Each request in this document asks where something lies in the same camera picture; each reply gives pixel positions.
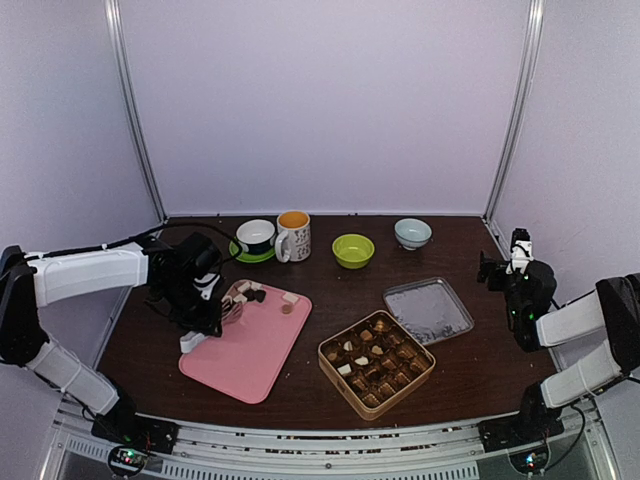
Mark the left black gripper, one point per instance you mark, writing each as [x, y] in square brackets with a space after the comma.
[206, 323]

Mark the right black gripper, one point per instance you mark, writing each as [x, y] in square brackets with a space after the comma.
[487, 264]

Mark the white metal tongs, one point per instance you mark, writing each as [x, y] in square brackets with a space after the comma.
[229, 312]

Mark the bear print tin lid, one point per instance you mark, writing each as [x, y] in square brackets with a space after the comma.
[430, 310]

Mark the gold chocolate tin box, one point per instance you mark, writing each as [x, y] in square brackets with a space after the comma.
[398, 364]

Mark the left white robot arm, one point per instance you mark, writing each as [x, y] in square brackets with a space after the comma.
[182, 275]

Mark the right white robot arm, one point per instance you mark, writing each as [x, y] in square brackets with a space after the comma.
[528, 286]

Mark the white rectangular chocolate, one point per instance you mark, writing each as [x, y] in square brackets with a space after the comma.
[240, 299]

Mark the white cube chocolate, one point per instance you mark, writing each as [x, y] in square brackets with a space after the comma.
[290, 298]

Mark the white chocolate in tin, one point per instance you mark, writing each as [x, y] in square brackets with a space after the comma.
[344, 370]

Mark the green saucer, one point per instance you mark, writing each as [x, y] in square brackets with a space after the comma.
[247, 258]

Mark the pink plastic tray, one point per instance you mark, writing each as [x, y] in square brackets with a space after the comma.
[246, 360]

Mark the pale blue ceramic bowl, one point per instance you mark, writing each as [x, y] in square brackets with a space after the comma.
[412, 233]

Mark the white dark blue bowl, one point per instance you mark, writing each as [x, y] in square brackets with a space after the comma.
[256, 236]

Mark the white patterned mug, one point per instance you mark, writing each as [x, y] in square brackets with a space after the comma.
[293, 241]

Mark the lime green bowl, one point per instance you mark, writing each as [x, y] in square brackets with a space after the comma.
[353, 251]

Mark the left circuit board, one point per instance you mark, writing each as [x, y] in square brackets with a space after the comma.
[126, 461]

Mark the circuit board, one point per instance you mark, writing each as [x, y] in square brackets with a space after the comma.
[530, 462]
[126, 461]

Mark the right circuit board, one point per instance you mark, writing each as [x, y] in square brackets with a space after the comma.
[530, 462]

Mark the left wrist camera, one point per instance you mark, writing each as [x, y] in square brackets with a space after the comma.
[206, 284]

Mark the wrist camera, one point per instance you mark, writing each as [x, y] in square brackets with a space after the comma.
[206, 284]
[520, 251]

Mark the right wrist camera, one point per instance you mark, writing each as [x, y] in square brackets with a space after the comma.
[520, 251]

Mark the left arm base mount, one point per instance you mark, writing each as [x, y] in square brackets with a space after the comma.
[142, 433]

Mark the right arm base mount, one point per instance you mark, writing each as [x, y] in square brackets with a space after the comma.
[512, 431]

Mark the front aluminium rail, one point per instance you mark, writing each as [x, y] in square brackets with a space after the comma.
[438, 451]

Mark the right aluminium frame post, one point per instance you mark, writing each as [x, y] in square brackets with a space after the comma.
[528, 64]

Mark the aluminium frame post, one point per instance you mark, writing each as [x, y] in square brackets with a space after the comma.
[528, 64]
[116, 32]

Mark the left aluminium frame post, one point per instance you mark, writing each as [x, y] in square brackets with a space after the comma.
[116, 32]

